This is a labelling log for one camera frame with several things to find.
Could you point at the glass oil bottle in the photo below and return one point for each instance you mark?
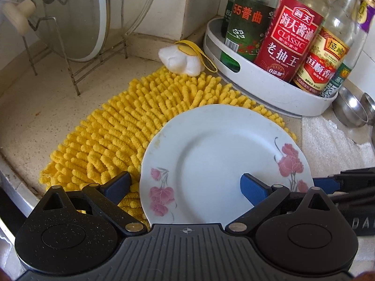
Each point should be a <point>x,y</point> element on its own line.
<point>367,14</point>

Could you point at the red label soy sauce bottle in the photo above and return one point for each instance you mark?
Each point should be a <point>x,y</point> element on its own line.
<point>287,44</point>

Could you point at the white cloth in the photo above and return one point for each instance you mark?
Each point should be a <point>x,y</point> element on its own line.
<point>328,146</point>

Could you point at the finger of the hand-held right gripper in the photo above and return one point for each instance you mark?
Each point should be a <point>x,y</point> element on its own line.
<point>323,185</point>
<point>354,195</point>

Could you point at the stainless steel bowl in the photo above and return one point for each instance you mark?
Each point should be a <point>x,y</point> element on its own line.
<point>370,105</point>
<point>348,108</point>

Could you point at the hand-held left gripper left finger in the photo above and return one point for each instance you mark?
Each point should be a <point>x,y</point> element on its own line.
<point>117,186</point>

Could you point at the glass lid with cream knob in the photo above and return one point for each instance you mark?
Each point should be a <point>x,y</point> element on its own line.
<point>19,16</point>

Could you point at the green label glass bottle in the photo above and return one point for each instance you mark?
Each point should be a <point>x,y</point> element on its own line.
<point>249,35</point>

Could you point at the yellow chenille mat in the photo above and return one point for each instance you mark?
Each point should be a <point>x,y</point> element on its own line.
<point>117,123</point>

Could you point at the dark green glass bottle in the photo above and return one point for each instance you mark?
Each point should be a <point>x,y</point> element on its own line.
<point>228,14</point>

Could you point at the red yellow label vinegar bottle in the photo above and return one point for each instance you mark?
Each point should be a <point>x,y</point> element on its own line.
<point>319,64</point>

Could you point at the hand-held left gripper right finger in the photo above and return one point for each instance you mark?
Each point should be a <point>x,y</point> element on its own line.
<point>252,187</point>

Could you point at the white oval tray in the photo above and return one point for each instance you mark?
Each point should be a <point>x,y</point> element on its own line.
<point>263,87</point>

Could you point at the white floral plate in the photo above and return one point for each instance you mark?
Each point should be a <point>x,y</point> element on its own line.
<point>211,158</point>

